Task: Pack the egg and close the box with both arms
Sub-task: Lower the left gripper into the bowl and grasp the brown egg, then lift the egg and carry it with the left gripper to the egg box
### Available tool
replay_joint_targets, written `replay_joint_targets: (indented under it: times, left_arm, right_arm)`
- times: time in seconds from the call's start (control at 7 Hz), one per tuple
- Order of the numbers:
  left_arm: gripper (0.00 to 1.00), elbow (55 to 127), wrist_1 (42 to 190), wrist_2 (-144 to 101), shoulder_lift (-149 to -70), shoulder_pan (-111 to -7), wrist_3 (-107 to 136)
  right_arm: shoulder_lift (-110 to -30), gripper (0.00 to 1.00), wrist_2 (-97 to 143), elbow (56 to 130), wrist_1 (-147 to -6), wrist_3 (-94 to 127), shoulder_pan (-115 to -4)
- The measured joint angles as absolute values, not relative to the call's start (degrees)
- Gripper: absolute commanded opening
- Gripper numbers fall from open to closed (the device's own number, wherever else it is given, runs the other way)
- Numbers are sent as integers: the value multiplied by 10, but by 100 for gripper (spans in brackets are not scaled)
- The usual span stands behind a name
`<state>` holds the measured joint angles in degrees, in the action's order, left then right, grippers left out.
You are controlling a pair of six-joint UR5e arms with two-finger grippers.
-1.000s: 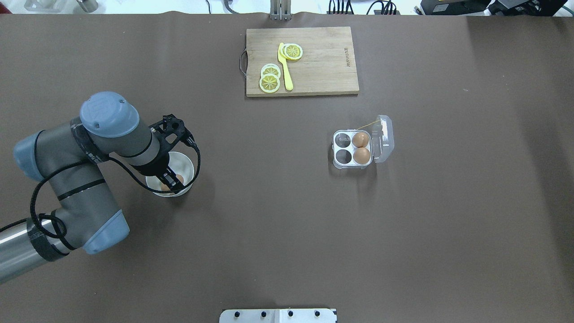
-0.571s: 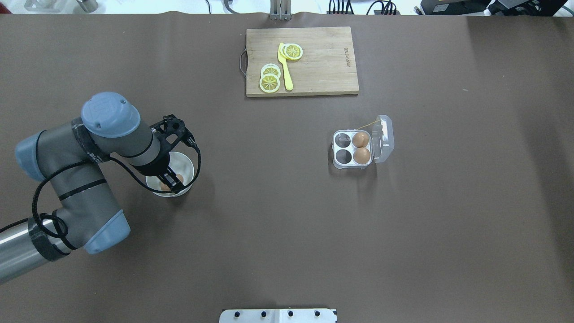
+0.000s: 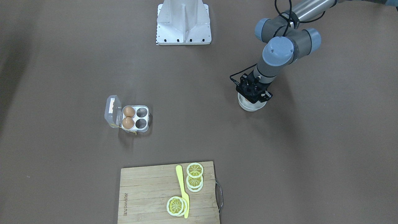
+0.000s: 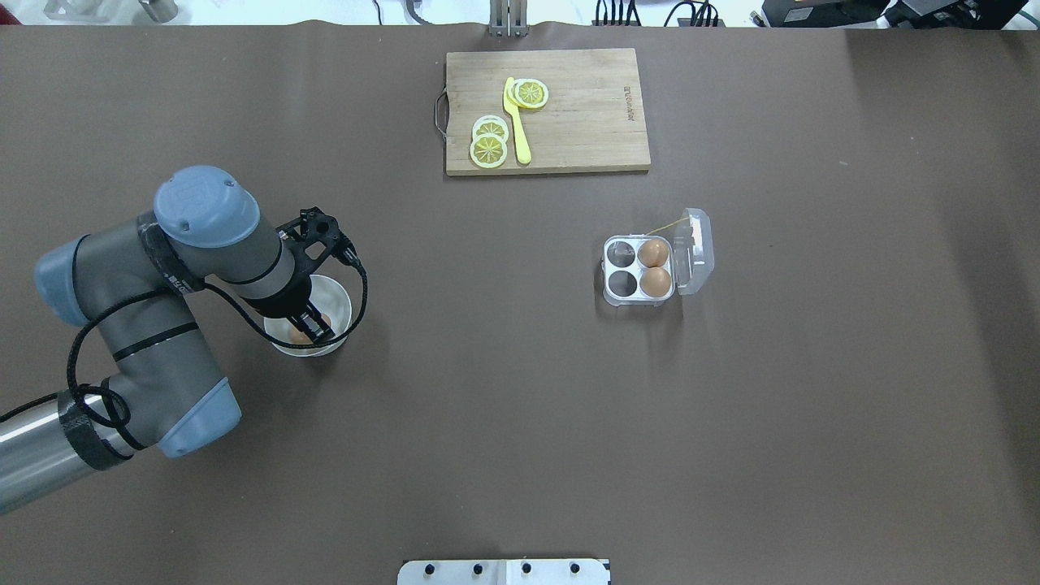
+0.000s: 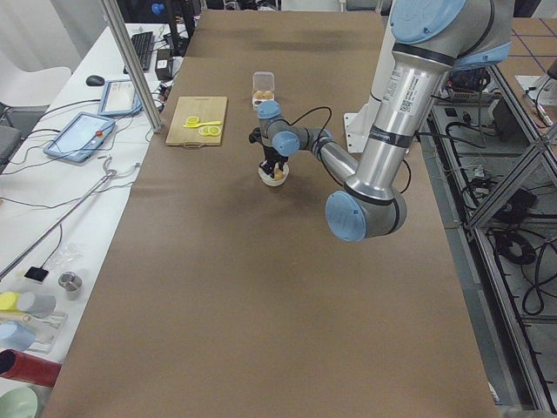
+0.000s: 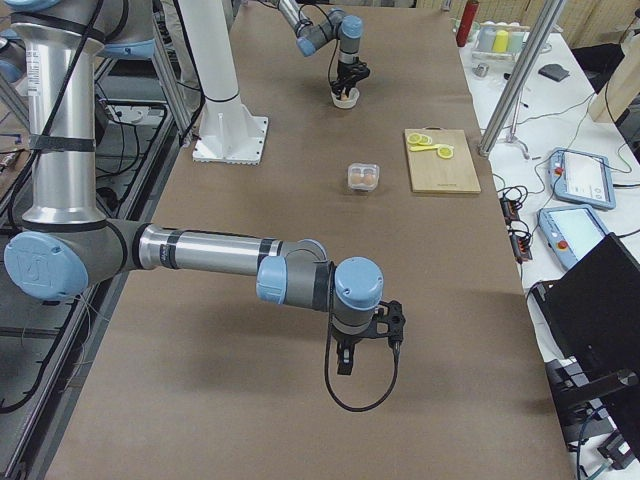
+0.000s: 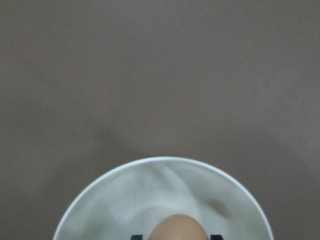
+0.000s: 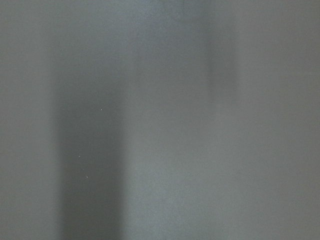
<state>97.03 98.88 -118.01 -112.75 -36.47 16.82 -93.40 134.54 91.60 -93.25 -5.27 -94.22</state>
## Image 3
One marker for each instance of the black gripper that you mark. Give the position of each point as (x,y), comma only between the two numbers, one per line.
(263,94)

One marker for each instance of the clear plastic egg carton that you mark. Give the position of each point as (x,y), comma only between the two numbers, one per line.
(113,115)

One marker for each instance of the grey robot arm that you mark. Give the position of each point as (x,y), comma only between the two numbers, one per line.
(285,44)

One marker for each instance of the brown egg in carton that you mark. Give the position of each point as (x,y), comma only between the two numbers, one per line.
(128,123)
(129,111)

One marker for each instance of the white ceramic bowl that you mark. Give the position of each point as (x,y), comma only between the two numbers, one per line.
(248,106)

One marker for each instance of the yellow plastic knife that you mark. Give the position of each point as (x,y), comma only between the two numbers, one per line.
(185,196)

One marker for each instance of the lemon slice lower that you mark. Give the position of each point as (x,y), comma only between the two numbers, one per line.
(177,206)

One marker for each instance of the bamboo cutting board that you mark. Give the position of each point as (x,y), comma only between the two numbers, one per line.
(145,191)

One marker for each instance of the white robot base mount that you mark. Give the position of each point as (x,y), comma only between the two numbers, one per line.
(183,22)

